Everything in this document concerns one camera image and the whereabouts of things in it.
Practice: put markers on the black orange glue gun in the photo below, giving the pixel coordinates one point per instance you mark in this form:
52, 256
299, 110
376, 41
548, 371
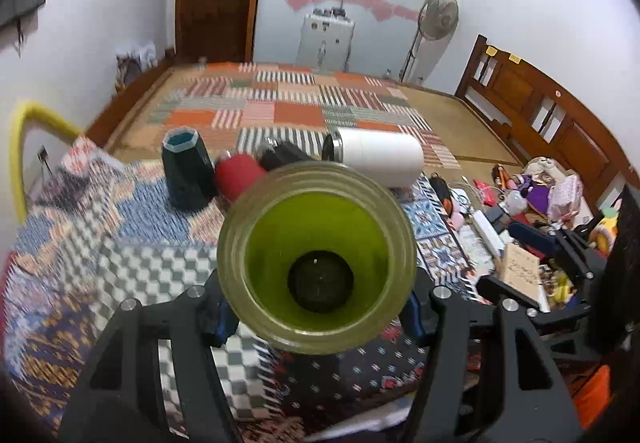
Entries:
441, 188

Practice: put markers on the yellow foam tube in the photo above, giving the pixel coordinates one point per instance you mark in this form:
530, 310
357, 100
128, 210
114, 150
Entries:
29, 121

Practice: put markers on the red thermos bottle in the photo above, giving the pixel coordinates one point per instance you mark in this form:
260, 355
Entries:
234, 173

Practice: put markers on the white standing fan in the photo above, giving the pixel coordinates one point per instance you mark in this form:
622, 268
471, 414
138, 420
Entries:
437, 22

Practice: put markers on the wall power socket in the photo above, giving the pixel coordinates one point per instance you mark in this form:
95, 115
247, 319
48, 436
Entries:
43, 159

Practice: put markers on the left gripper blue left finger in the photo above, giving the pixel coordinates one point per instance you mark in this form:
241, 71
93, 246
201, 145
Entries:
118, 396

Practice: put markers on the cardboard note with writing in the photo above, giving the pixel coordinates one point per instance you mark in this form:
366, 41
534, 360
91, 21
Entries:
520, 269

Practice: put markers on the striped patchwork bed mat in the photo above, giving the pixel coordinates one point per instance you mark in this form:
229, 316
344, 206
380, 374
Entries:
239, 105

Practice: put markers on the wooden bed headboard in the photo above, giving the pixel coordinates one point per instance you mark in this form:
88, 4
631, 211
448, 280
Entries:
537, 117

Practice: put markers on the white plastic squeeze bottle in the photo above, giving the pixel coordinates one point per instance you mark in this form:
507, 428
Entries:
514, 203

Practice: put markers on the dark green faceted cup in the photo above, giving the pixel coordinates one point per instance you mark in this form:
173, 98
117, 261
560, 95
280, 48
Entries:
189, 173

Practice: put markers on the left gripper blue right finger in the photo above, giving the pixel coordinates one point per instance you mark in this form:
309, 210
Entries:
488, 376

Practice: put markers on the clothes pile in corner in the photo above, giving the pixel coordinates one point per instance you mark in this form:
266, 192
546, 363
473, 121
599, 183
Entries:
133, 61

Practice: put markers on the lime green glass bottle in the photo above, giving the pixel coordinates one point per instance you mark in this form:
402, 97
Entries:
316, 258

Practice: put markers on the black thermos bottle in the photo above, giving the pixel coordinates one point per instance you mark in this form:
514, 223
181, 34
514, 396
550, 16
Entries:
273, 154

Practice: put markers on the colourful patchwork cloth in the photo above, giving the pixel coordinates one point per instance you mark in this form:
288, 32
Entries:
102, 231

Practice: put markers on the white thermos bottle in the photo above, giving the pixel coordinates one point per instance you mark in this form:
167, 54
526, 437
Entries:
393, 159

